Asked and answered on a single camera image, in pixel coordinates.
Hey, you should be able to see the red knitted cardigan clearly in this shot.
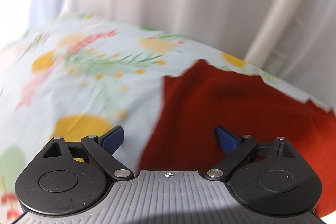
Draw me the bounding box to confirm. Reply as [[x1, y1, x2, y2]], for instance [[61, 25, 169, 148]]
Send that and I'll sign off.
[[138, 60, 335, 217]]

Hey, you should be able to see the floral white bed sheet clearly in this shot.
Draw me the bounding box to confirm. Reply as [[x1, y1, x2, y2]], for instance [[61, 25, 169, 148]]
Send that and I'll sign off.
[[1, 14, 335, 223]]

